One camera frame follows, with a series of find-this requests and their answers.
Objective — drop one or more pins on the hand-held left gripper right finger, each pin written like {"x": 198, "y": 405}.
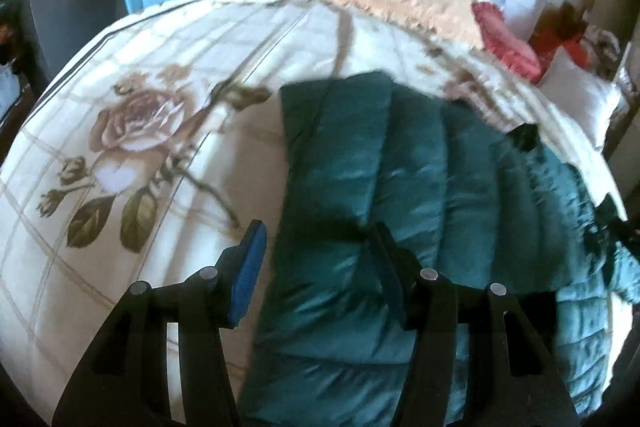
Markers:
{"x": 396, "y": 289}

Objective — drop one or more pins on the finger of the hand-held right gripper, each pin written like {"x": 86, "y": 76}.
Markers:
{"x": 612, "y": 219}

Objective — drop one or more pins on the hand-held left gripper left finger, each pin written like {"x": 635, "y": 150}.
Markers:
{"x": 248, "y": 274}

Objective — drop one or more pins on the green puffer jacket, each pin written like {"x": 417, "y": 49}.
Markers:
{"x": 400, "y": 157}

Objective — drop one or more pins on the white pillow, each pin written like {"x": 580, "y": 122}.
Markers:
{"x": 580, "y": 97}

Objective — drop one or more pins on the red clothing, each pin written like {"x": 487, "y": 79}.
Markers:
{"x": 555, "y": 37}

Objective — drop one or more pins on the red ruffled cushion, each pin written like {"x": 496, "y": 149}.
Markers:
{"x": 505, "y": 37}

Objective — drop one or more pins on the floral cream quilt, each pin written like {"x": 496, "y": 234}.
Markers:
{"x": 200, "y": 57}

